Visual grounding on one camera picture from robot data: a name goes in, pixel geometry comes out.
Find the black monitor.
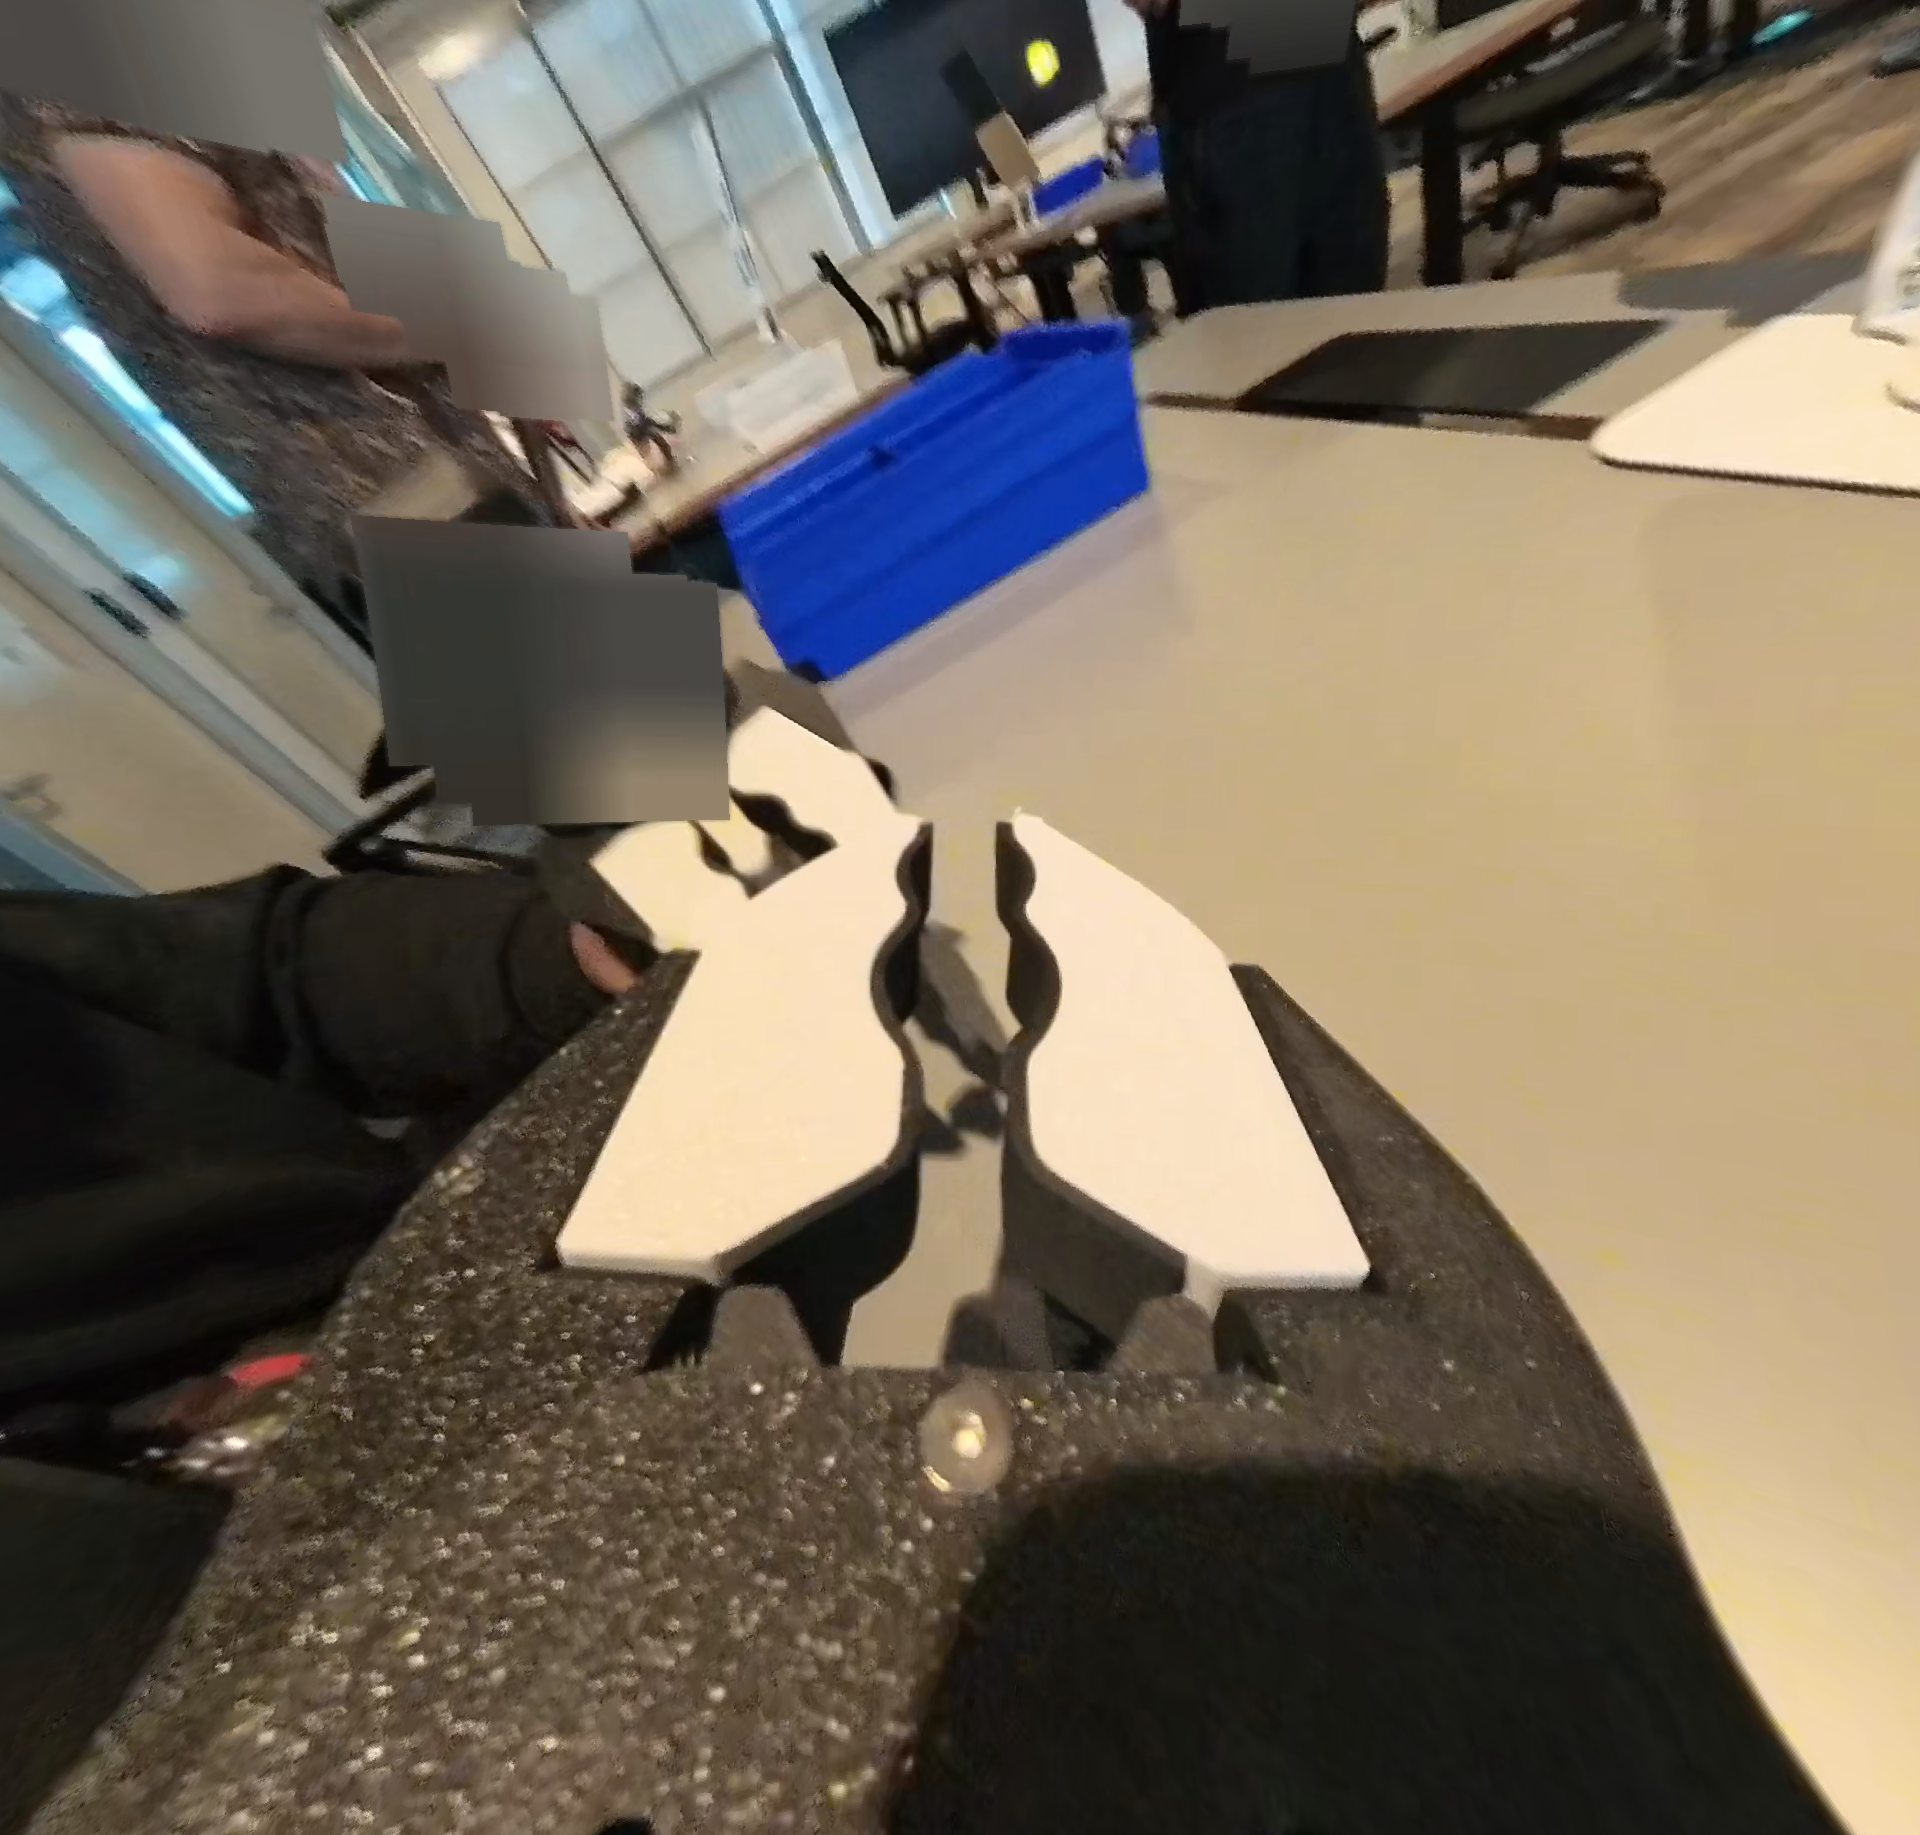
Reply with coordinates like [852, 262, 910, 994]
[824, 0, 1114, 217]

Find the small blue plastic bin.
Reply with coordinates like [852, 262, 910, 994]
[1033, 130, 1169, 222]

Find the large blue plastic bin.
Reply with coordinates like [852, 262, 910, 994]
[718, 318, 1154, 686]

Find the white flat object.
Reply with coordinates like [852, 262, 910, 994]
[1591, 312, 1920, 498]

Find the clear plastic container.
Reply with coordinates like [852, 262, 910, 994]
[695, 341, 905, 447]

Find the wooden desk with black legs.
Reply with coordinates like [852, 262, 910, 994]
[1363, 0, 1610, 288]

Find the wooden background table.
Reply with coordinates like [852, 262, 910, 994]
[898, 179, 1174, 327]

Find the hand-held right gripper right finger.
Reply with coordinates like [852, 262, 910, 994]
[996, 808, 1377, 1307]

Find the black office chair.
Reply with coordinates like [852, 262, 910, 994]
[1417, 0, 1670, 292]

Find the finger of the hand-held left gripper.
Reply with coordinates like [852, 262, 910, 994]
[589, 819, 785, 955]
[727, 703, 905, 866]

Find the person's left hand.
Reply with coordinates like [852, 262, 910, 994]
[285, 865, 657, 1120]

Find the black desk mat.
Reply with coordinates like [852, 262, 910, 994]
[1235, 316, 1670, 423]

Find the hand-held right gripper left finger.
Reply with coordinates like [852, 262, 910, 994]
[556, 816, 934, 1284]

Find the white cabinet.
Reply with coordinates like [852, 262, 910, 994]
[0, 313, 380, 896]

